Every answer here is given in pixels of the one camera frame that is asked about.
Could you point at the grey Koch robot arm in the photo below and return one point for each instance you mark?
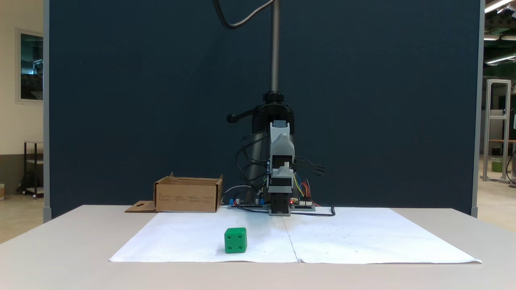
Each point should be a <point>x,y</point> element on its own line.
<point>282,145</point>

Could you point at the green circuit board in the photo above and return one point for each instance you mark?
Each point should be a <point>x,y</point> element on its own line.
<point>303,206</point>

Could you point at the white paper sheet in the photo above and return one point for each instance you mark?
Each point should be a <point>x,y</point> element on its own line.
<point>371,237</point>
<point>201,237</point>

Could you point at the green dice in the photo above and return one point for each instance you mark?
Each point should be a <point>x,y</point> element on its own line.
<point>235,241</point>

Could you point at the dark blue partition panel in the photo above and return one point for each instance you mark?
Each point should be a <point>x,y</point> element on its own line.
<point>141,100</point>

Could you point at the green bin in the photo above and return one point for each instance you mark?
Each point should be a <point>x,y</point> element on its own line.
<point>496,165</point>

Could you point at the aluminium profile frame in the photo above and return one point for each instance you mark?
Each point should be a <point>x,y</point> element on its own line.
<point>488,129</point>

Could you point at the brown cardboard box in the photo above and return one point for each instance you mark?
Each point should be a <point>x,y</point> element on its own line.
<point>187,197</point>

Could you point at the black shelf cart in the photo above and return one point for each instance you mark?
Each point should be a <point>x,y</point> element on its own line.
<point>35,169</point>

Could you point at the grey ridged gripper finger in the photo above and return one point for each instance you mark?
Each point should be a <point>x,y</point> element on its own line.
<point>282,174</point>

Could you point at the blue circuit board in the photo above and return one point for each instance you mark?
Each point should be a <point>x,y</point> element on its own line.
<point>246,204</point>

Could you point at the framed wall window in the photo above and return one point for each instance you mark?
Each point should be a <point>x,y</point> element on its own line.
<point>31,64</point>

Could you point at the ceiling light strip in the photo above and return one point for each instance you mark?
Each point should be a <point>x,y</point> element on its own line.
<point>500,59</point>
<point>492,37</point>
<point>498,5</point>

